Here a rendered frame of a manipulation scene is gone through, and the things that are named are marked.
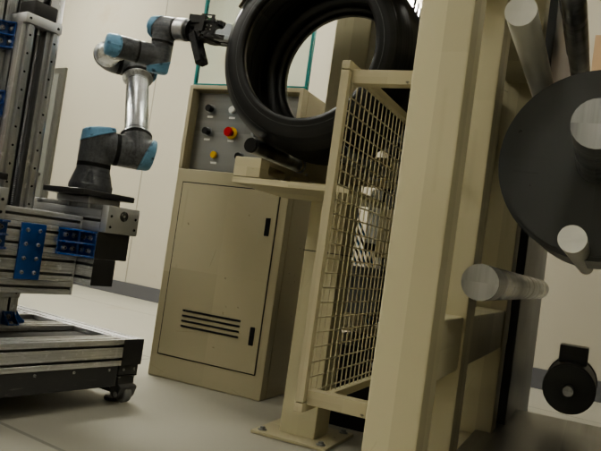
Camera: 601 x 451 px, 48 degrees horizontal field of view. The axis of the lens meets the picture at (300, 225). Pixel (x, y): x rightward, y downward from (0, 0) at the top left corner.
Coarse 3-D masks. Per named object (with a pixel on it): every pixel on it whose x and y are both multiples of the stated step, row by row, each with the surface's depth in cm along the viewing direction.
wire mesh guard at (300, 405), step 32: (352, 64) 135; (384, 96) 155; (384, 128) 161; (352, 160) 143; (384, 160) 164; (352, 192) 147; (320, 224) 134; (320, 256) 133; (320, 288) 133; (352, 288) 152; (320, 352) 140; (352, 352) 159; (352, 384) 160
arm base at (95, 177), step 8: (80, 160) 235; (80, 168) 234; (88, 168) 234; (96, 168) 235; (104, 168) 237; (72, 176) 235; (80, 176) 233; (88, 176) 234; (96, 176) 234; (104, 176) 236; (72, 184) 233; (80, 184) 232; (88, 184) 232; (96, 184) 233; (104, 184) 235
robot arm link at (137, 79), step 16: (128, 64) 259; (144, 64) 260; (128, 80) 258; (144, 80) 259; (128, 96) 254; (144, 96) 255; (128, 112) 250; (144, 112) 252; (128, 128) 245; (144, 128) 246; (128, 144) 240; (144, 144) 243; (128, 160) 241; (144, 160) 242
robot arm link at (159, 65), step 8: (152, 40) 228; (160, 40) 227; (144, 48) 225; (152, 48) 226; (160, 48) 227; (168, 48) 228; (144, 56) 226; (152, 56) 226; (160, 56) 227; (168, 56) 229; (152, 64) 228; (160, 64) 228; (168, 64) 230; (152, 72) 233; (160, 72) 229
